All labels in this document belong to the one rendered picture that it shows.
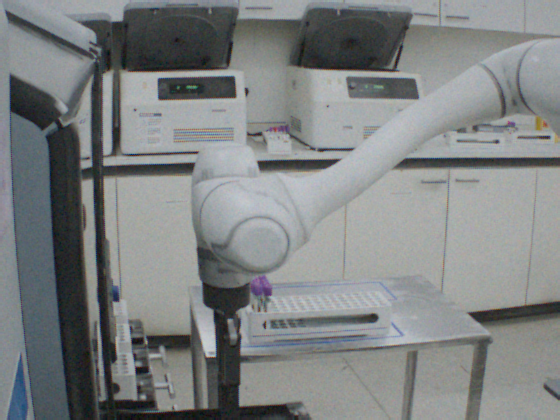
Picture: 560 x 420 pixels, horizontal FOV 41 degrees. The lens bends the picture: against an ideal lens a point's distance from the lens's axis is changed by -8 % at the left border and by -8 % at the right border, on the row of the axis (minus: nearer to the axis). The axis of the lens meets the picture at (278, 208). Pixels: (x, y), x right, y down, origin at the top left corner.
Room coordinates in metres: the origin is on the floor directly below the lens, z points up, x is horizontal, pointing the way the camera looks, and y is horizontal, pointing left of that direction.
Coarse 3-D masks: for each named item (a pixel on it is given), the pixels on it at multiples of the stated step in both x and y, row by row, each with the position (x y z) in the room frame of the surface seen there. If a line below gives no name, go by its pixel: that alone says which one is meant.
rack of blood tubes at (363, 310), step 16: (272, 304) 1.56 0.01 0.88; (288, 304) 1.57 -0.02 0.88; (304, 304) 1.56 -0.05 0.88; (320, 304) 1.56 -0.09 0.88; (336, 304) 1.57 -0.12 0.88; (352, 304) 1.57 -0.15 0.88; (368, 304) 1.56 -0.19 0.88; (384, 304) 1.56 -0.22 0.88; (256, 320) 1.50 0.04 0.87; (272, 320) 1.56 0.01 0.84; (288, 320) 1.57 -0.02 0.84; (304, 320) 1.62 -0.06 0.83; (320, 320) 1.62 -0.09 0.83; (336, 320) 1.62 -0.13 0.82; (352, 320) 1.62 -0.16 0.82; (368, 320) 1.62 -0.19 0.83; (384, 320) 1.55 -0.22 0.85; (272, 336) 1.51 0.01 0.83; (288, 336) 1.51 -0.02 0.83; (304, 336) 1.52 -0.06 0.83; (320, 336) 1.52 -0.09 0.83; (336, 336) 1.53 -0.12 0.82
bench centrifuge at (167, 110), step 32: (128, 32) 3.68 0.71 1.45; (160, 32) 3.72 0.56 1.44; (192, 32) 3.76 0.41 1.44; (224, 32) 3.80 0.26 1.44; (128, 64) 3.88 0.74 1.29; (160, 64) 3.92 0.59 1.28; (192, 64) 3.96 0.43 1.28; (128, 96) 3.40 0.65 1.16; (160, 96) 3.42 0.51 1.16; (192, 96) 3.45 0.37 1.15; (224, 96) 3.48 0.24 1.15; (128, 128) 3.38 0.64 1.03; (160, 128) 3.41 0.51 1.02; (192, 128) 3.44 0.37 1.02; (224, 128) 3.48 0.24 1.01
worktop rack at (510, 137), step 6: (504, 132) 4.12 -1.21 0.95; (510, 132) 4.06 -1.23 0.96; (516, 132) 4.06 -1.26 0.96; (522, 132) 4.08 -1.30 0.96; (528, 132) 4.09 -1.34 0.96; (534, 132) 4.10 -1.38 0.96; (540, 132) 4.12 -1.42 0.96; (546, 132) 4.13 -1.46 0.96; (510, 138) 4.06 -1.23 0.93; (516, 138) 4.05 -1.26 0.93; (522, 138) 4.11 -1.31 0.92; (528, 138) 4.18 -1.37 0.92; (534, 138) 4.19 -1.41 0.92; (552, 138) 4.11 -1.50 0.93; (516, 144) 4.05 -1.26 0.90
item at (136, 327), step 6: (138, 318) 1.63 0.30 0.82; (132, 324) 1.58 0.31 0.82; (138, 324) 1.59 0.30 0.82; (132, 330) 1.55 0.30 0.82; (138, 330) 1.55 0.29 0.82; (144, 330) 1.58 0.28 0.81; (132, 336) 1.52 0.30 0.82; (138, 336) 1.52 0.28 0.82; (144, 336) 1.55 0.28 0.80; (132, 342) 1.51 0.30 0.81; (138, 342) 1.51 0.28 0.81; (144, 342) 1.52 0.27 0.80; (162, 348) 1.61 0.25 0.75; (150, 354) 1.57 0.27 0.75; (156, 354) 1.58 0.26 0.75; (162, 354) 1.58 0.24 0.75; (156, 360) 1.57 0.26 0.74; (162, 360) 1.55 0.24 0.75; (162, 366) 1.53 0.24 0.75; (168, 366) 1.54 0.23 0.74
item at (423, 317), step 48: (192, 288) 1.84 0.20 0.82; (288, 288) 1.86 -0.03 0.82; (336, 288) 1.86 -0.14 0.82; (384, 288) 1.86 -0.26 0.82; (432, 288) 1.85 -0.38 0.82; (192, 336) 1.84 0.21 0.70; (384, 336) 1.53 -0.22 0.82; (432, 336) 1.53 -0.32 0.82; (480, 336) 1.52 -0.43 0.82; (192, 384) 1.85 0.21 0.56; (480, 384) 1.53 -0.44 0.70
